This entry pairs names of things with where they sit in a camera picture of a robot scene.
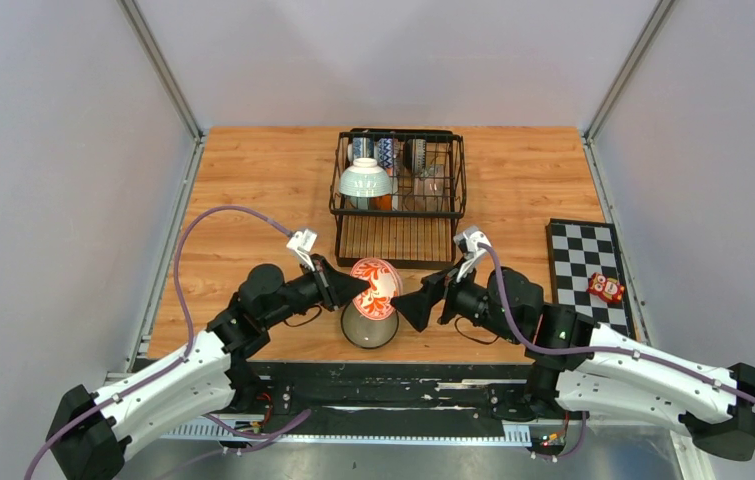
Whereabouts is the black white checkerboard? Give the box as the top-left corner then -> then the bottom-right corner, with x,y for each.
546,218 -> 636,338

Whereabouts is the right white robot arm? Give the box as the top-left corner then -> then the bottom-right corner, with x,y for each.
391,267 -> 755,461

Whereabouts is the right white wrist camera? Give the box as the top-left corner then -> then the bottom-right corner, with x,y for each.
453,226 -> 491,283

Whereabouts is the celadon bowl brown rim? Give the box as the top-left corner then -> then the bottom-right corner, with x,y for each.
346,196 -> 371,210

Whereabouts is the blue floral glazed bowl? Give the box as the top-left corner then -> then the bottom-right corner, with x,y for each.
340,303 -> 400,350

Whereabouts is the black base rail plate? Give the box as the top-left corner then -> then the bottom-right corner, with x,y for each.
181,360 -> 590,439

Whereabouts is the celadon bowl black rim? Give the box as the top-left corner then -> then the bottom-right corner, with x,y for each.
339,158 -> 393,198

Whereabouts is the beige bowl black rim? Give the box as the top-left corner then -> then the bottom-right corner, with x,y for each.
411,165 -> 448,212

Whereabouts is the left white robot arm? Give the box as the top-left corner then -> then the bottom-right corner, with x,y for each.
47,254 -> 370,479

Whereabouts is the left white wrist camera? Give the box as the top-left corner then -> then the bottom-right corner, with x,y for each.
286,228 -> 318,272

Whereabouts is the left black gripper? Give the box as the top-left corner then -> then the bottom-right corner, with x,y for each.
262,253 -> 370,329

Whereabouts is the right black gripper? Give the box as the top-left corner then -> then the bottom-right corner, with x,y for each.
389,257 -> 521,344

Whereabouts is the red owl toy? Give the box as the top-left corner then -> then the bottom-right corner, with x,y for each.
586,272 -> 625,305

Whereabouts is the red white patterned bowl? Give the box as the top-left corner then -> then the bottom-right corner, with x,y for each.
374,137 -> 400,169

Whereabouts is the red rimmed bowl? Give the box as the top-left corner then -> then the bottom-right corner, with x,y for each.
350,257 -> 402,321

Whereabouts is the black wire dish rack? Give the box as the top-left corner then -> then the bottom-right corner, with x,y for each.
329,127 -> 467,269

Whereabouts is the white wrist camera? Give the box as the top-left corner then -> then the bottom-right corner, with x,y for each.
286,228 -> 318,272
453,226 -> 491,283

